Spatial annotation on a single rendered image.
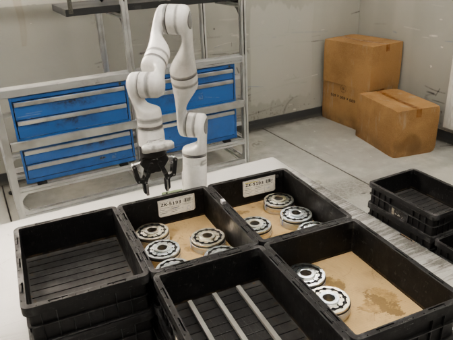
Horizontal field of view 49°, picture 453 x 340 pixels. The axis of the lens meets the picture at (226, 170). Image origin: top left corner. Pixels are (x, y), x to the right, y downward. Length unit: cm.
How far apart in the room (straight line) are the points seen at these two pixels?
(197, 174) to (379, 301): 86
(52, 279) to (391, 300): 90
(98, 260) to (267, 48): 355
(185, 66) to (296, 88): 346
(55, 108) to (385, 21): 320
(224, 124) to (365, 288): 252
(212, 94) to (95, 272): 232
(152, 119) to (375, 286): 74
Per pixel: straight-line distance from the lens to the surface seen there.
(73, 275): 148
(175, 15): 158
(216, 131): 369
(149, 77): 135
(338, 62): 495
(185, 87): 170
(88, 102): 331
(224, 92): 364
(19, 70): 407
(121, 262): 150
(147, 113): 138
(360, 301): 133
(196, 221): 164
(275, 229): 159
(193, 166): 186
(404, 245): 181
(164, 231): 155
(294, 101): 508
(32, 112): 326
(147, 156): 142
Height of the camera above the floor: 165
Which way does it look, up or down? 24 degrees down
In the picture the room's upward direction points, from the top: 2 degrees counter-clockwise
